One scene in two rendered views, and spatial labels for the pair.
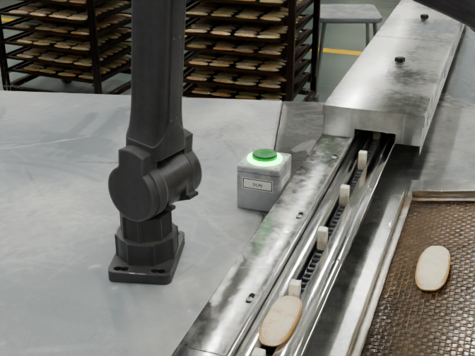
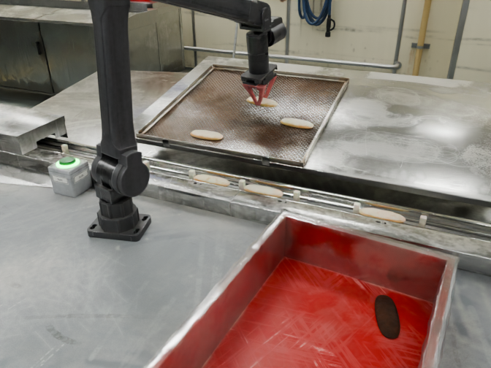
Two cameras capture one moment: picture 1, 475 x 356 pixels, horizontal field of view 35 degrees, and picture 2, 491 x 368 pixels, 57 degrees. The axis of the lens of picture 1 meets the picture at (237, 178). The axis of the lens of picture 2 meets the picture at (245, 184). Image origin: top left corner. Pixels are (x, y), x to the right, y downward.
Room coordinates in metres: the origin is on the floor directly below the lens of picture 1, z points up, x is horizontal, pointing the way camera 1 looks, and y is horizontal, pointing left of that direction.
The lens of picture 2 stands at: (0.56, 0.95, 1.39)
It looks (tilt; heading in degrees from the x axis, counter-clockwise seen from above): 29 degrees down; 274
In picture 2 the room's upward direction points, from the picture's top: straight up
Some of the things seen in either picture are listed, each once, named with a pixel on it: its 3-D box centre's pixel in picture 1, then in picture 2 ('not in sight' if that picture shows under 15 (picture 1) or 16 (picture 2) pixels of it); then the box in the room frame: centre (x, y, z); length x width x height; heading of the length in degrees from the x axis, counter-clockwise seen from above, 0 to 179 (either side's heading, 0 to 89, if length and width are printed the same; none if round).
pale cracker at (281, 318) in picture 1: (280, 318); (211, 179); (0.71, -0.05, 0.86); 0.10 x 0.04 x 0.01; 160
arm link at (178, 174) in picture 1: (158, 187); (119, 177); (0.89, 0.10, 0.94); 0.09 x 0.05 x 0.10; 55
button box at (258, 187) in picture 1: (265, 190); (72, 182); (1.07, -0.05, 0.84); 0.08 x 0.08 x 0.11; 70
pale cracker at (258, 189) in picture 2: not in sight; (263, 190); (0.58, 0.00, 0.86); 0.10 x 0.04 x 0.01; 160
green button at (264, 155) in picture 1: (264, 157); (67, 162); (1.07, -0.04, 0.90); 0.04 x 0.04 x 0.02
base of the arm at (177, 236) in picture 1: (146, 234); (118, 212); (0.90, 0.13, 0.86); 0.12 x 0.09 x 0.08; 174
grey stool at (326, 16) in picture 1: (344, 51); not in sight; (3.98, -0.59, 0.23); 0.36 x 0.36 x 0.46; 89
